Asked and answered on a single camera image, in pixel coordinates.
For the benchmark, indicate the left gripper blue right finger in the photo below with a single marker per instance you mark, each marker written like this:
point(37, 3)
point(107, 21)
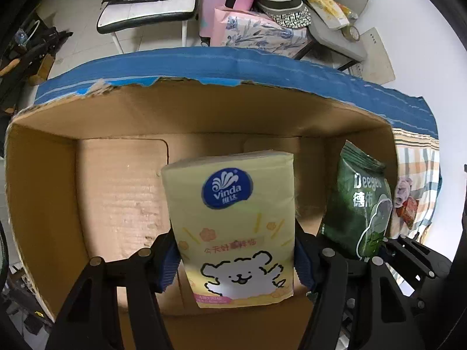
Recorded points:
point(365, 301)

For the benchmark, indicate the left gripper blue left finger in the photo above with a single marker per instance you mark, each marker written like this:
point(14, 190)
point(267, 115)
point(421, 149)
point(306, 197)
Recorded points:
point(89, 317)

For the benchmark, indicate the red floral wipes pack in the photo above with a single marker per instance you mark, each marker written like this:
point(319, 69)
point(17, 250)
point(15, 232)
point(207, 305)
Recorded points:
point(406, 212)

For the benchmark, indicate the green wipes pack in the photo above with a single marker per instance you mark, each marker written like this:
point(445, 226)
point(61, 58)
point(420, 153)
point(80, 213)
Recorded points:
point(359, 206)

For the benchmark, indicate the yellow Vinda tissue pack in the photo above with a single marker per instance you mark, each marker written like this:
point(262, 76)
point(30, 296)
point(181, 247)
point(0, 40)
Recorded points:
point(233, 218)

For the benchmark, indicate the purple plush toy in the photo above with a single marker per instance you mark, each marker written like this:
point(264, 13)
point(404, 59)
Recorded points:
point(402, 191)

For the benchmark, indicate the plaid checkered blanket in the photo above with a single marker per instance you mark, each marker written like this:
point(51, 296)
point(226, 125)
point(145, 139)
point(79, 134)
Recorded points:
point(271, 101)

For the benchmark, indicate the open cardboard box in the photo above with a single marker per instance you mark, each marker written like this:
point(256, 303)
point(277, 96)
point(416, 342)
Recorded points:
point(71, 199)

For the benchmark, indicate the brown tape roll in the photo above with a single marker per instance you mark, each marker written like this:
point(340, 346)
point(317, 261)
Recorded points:
point(351, 33)

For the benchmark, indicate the grey office chair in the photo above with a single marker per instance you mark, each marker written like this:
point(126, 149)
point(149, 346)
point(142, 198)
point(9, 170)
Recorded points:
point(333, 31)

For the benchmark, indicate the yellow snack box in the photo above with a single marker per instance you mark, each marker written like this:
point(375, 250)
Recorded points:
point(334, 15)

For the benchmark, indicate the floral pink package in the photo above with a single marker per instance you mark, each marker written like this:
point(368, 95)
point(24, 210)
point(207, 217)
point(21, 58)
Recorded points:
point(244, 29)

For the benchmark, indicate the white black chair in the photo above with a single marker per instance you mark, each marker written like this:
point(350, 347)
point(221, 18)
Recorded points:
point(116, 17)

